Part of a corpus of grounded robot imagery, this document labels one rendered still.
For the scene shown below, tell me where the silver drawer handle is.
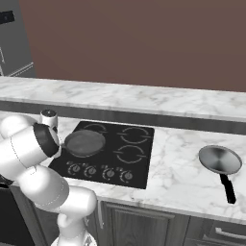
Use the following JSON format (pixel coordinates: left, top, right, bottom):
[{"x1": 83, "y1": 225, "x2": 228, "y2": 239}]
[{"x1": 214, "y1": 226, "x2": 246, "y2": 240}]

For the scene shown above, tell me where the dark grey drawer front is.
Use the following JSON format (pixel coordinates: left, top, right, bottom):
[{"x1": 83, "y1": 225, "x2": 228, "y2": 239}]
[{"x1": 187, "y1": 216, "x2": 246, "y2": 246}]

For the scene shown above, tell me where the black hob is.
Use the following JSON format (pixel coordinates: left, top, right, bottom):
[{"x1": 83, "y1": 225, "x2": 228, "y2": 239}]
[{"x1": 47, "y1": 120, "x2": 156, "y2": 190}]

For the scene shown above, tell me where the dark grey round pan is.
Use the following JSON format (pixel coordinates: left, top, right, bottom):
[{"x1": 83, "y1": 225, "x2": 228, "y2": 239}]
[{"x1": 61, "y1": 129, "x2": 107, "y2": 159}]

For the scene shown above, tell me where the black hob knob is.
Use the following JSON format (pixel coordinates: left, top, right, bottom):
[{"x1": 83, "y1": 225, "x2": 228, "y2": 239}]
[
  {"x1": 121, "y1": 169, "x2": 135, "y2": 183},
  {"x1": 102, "y1": 167, "x2": 116, "y2": 181},
  {"x1": 69, "y1": 162, "x2": 82, "y2": 174},
  {"x1": 84, "y1": 165, "x2": 98, "y2": 178}
]

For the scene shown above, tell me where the grey fridge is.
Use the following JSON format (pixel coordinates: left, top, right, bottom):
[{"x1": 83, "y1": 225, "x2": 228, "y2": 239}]
[{"x1": 0, "y1": 0, "x2": 37, "y2": 78}]

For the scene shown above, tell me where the black appliance front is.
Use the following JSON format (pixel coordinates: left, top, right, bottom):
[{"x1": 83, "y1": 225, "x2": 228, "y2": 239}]
[{"x1": 0, "y1": 183, "x2": 36, "y2": 246}]

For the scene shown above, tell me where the dark grey cupboard door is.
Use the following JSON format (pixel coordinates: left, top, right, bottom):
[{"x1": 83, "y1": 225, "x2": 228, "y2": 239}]
[{"x1": 98, "y1": 200, "x2": 190, "y2": 246}]

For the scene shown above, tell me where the silver pan with black handle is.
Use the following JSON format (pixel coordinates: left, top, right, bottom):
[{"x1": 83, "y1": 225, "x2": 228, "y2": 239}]
[{"x1": 198, "y1": 144, "x2": 243, "y2": 206}]

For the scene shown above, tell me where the silver cupboard door handle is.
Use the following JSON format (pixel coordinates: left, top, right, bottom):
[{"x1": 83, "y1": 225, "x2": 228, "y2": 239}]
[{"x1": 98, "y1": 201, "x2": 106, "y2": 231}]

